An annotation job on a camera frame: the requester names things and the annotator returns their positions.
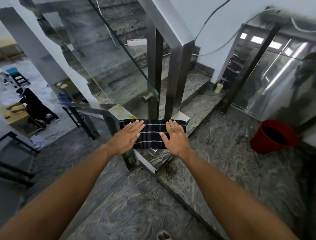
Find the person's left hand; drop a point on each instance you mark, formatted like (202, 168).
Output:
(126, 139)

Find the person's right hand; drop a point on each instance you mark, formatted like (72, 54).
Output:
(176, 139)

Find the dark plaid cloth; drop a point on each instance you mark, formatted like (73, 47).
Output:
(153, 133)

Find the steel stair handrail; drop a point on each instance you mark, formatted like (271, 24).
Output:
(172, 24)

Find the person's right forearm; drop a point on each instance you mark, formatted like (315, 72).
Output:
(234, 197)

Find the person's left forearm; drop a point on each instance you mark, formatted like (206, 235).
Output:
(61, 195)

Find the person's white right shoe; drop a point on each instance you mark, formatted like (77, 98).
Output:
(163, 235)

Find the dark metal stair railing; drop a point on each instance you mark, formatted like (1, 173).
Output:
(14, 138)

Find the plastic cup with straw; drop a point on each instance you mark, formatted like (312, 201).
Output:
(218, 88)

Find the blue water jug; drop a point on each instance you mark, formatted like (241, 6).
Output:
(64, 98)

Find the black stool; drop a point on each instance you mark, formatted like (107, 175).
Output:
(50, 118)

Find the glass railing panel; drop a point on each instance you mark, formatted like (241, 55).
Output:
(111, 61)

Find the red bucket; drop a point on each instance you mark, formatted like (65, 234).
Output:
(261, 143)

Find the black motorbike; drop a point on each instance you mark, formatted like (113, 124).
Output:
(232, 71)

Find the white power strip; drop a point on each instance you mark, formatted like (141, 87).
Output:
(137, 42)

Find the small wooden table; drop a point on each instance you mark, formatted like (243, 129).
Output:
(14, 118)

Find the stainless steel door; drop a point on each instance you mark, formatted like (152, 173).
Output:
(276, 81)

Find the blue stool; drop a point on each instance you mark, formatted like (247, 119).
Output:
(17, 74)

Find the dark metal door frame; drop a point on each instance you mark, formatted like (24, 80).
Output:
(249, 66)

